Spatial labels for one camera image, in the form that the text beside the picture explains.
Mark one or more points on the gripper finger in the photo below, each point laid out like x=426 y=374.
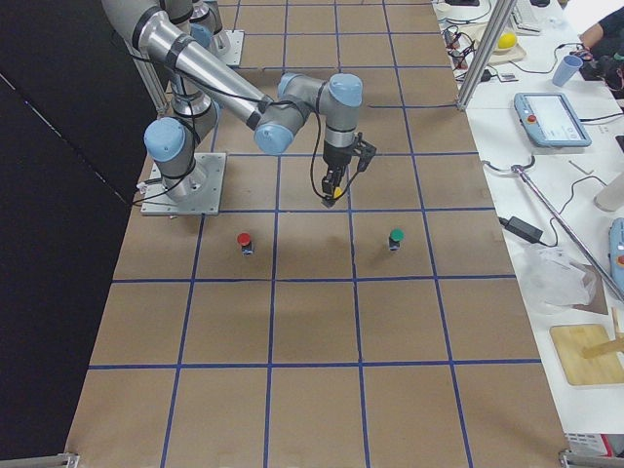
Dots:
x=329 y=185
x=338 y=177

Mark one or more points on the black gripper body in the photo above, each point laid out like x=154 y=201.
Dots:
x=335 y=157

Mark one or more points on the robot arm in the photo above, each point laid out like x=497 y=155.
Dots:
x=176 y=34
x=207 y=27

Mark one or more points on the green push button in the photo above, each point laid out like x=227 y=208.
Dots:
x=395 y=239

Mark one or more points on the red push button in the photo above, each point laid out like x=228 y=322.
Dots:
x=245 y=241

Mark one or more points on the black power adapter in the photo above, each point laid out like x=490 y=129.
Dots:
x=523 y=229

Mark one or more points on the yellow lemon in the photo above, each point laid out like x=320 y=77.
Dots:
x=506 y=42

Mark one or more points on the teach pendant tablet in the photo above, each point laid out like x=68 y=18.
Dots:
x=550 y=121

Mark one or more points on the clear plastic bag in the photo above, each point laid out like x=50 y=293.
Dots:
x=552 y=281

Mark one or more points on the blue plastic cup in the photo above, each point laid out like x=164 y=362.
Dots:
x=568 y=66

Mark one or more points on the wooden cutting board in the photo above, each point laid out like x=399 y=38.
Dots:
x=587 y=354

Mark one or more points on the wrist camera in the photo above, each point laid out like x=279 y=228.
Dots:
x=364 y=151

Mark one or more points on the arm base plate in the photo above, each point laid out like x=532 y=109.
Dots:
x=199 y=193
x=231 y=46

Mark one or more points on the metal rod with handle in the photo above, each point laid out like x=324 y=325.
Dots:
x=521 y=172

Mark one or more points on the aluminium frame post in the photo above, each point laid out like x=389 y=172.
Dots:
x=499 y=16

